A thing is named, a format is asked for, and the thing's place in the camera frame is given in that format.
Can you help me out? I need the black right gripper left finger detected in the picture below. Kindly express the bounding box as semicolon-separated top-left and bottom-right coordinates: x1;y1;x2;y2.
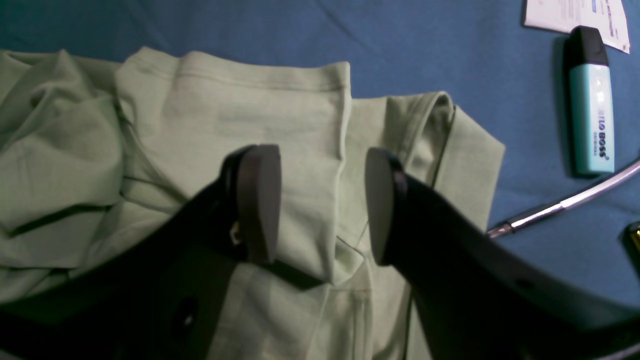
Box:
1;144;282;360

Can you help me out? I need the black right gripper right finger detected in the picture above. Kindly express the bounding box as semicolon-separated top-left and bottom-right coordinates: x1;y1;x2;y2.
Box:
365;148;640;360

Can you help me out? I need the sage green T-shirt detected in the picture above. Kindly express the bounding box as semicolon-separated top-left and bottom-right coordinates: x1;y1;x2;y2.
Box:
1;48;505;360

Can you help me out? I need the silver pen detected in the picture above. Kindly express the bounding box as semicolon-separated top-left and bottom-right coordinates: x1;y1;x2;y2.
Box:
487;159;640;239

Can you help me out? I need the light blue highlighter marker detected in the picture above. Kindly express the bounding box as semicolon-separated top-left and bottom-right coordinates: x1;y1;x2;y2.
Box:
563;25;615;176

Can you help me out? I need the white square paper note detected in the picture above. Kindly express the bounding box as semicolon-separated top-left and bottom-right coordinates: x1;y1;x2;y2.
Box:
523;0;631;54

